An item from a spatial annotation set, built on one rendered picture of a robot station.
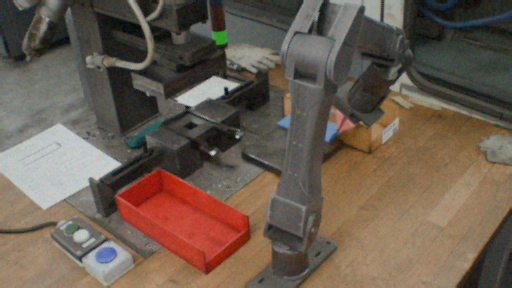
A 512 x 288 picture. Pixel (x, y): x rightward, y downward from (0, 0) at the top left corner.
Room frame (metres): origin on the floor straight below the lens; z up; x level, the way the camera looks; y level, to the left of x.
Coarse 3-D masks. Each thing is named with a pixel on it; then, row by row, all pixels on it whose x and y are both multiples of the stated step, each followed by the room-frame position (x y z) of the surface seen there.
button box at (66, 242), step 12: (24, 228) 0.85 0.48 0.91; (36, 228) 0.85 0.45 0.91; (60, 228) 0.82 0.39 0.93; (84, 228) 0.81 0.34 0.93; (60, 240) 0.78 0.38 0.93; (72, 240) 0.78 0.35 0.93; (84, 240) 0.77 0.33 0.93; (96, 240) 0.77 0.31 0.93; (72, 252) 0.75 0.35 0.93; (84, 252) 0.75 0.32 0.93
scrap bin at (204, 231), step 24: (144, 192) 0.91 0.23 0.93; (168, 192) 0.94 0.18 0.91; (192, 192) 0.88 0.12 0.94; (120, 216) 0.87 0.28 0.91; (144, 216) 0.80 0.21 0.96; (168, 216) 0.86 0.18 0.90; (192, 216) 0.85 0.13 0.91; (216, 216) 0.84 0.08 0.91; (240, 216) 0.79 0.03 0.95; (168, 240) 0.76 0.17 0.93; (192, 240) 0.78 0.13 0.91; (216, 240) 0.78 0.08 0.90; (240, 240) 0.76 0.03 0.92; (192, 264) 0.72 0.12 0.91; (216, 264) 0.71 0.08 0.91
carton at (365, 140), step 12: (288, 96) 1.20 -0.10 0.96; (288, 108) 1.18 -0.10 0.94; (384, 108) 1.12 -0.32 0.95; (396, 108) 1.10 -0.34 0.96; (384, 120) 1.12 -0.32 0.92; (396, 120) 1.10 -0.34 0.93; (348, 132) 1.06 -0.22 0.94; (360, 132) 1.04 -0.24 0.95; (372, 132) 1.02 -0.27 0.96; (384, 132) 1.06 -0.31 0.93; (348, 144) 1.06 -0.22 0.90; (360, 144) 1.04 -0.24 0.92; (372, 144) 1.02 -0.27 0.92
